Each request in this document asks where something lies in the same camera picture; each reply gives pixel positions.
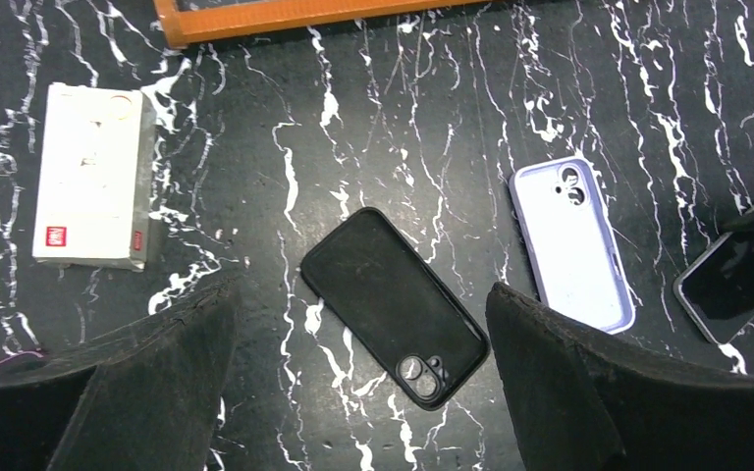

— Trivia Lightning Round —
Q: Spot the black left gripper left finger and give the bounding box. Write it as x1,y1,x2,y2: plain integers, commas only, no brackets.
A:
0,277,241,470

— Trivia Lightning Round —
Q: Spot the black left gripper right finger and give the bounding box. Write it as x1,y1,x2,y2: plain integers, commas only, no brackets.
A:
485,283,754,470

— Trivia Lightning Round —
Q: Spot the black screen smartphone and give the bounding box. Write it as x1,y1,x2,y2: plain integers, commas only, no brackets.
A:
673,233,754,344

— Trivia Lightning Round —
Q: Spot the lavender phone case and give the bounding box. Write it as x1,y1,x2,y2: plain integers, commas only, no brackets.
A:
509,156,636,335

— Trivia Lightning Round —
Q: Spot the black phone case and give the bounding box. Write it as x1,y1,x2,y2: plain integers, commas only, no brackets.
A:
300,207,490,411

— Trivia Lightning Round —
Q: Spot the white cardboard box on table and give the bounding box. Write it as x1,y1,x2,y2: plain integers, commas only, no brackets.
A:
31,82,156,272

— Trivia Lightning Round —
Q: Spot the orange wooden shelf rack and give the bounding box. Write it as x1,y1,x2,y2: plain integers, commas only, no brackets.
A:
153,0,476,49

